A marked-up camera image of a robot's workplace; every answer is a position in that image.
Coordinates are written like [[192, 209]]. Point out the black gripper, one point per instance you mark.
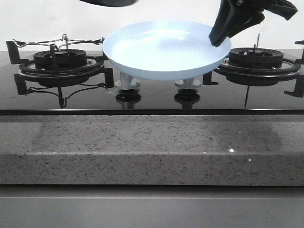
[[231, 21]]

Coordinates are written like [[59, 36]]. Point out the light blue plate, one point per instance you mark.
[[164, 50]]

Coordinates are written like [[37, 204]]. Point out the black frying pan green handle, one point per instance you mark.
[[111, 3]]

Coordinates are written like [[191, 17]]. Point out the black empty burner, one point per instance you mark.
[[263, 58]]

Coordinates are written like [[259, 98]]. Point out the black empty burner grate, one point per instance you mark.
[[256, 70]]

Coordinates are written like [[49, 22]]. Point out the silver right stove knob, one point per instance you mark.
[[191, 83]]

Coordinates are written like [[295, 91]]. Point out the silver stove knob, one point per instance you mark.
[[191, 83], [127, 82]]

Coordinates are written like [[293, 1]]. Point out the silver left stove knob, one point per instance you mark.
[[127, 82]]

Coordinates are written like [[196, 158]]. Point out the black pan support grate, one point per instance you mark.
[[27, 68]]

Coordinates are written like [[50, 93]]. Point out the black burner under pan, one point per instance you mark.
[[71, 58]]

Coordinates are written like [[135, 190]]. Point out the black glass gas cooktop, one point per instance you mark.
[[19, 96]]

